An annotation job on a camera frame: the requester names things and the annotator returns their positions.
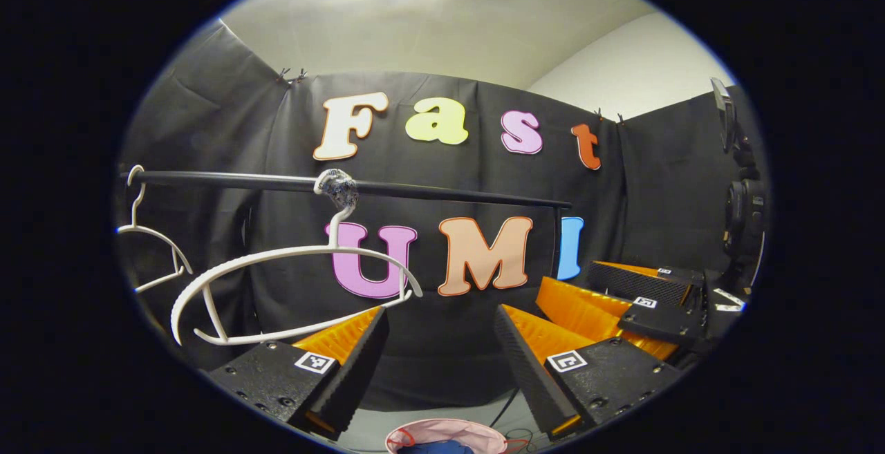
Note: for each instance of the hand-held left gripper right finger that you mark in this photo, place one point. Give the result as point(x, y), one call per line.
point(532, 371)

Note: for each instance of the white plastic hanger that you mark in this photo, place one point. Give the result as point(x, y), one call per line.
point(140, 202)

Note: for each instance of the black clothes rail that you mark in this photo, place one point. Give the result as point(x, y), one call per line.
point(242, 181)

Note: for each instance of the pink laundry hamper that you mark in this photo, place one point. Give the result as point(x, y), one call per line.
point(449, 432)

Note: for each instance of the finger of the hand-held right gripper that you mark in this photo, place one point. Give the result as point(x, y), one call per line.
point(643, 282)
point(657, 319)

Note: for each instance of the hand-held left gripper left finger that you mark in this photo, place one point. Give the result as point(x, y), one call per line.
point(352, 364)

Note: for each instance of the white hanger with taped hook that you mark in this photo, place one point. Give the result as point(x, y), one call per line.
point(339, 191)

